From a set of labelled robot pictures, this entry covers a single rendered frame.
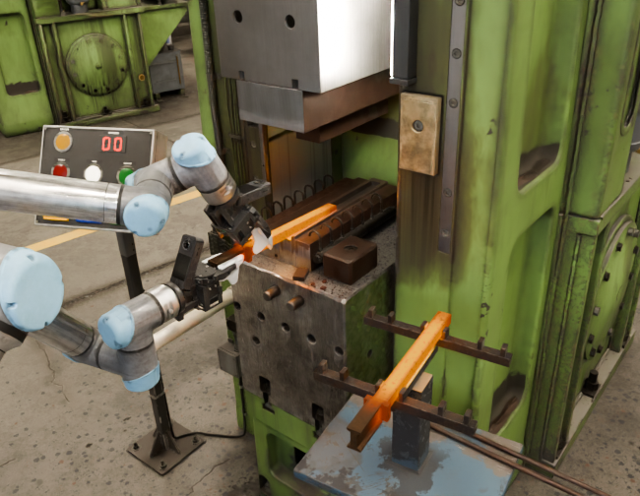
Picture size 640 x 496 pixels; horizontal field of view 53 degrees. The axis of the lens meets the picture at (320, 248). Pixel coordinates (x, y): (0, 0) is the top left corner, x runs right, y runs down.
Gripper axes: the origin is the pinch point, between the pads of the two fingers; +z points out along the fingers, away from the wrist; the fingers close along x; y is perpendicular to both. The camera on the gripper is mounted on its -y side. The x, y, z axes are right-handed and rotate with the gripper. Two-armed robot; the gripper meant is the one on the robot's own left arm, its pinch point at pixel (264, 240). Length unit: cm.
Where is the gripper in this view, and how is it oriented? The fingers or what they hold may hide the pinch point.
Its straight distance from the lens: 154.4
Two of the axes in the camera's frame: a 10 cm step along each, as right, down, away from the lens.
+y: -5.2, 7.7, -3.7
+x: 7.8, 2.7, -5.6
